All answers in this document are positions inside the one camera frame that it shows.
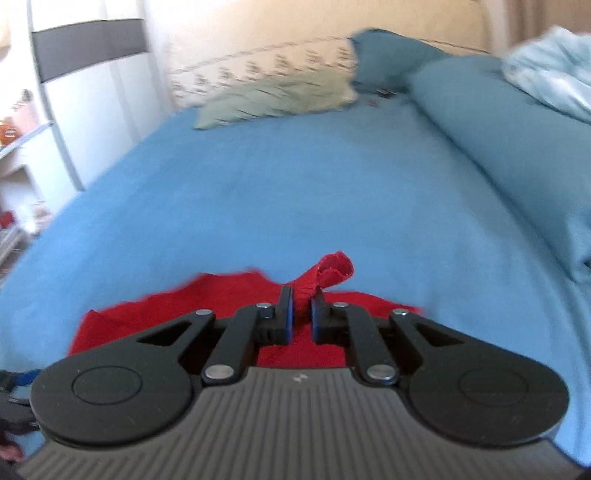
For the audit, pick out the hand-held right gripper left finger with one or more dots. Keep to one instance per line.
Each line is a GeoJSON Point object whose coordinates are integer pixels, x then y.
{"type": "Point", "coordinates": [287, 318]}

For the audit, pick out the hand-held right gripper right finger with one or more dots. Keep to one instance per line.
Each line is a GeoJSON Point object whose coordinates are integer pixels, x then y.
{"type": "Point", "coordinates": [316, 318]}

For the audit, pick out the red knitted garment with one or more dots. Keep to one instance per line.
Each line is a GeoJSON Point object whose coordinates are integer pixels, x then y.
{"type": "Point", "coordinates": [318, 281]}

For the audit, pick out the blue bed sheet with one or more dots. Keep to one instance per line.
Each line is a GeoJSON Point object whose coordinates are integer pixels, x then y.
{"type": "Point", "coordinates": [277, 194]}

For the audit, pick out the white shelf unit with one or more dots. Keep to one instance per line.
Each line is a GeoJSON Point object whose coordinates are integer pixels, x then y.
{"type": "Point", "coordinates": [21, 184]}

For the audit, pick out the green pillow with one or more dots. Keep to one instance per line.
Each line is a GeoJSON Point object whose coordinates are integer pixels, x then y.
{"type": "Point", "coordinates": [272, 99]}

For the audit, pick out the blue duvet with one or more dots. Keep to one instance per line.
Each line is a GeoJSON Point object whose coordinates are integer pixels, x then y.
{"type": "Point", "coordinates": [512, 152]}

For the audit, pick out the cream patterned headboard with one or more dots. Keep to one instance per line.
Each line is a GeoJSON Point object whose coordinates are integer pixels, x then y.
{"type": "Point", "coordinates": [258, 60]}

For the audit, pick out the teal pillow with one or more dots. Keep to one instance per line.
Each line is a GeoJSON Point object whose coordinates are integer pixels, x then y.
{"type": "Point", "coordinates": [392, 57]}

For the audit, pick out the white wardrobe with grey band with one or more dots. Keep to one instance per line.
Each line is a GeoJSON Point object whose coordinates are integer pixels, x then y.
{"type": "Point", "coordinates": [87, 87]}

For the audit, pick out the light blue crumpled blanket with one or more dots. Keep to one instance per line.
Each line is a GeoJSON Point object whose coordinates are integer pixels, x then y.
{"type": "Point", "coordinates": [549, 69]}

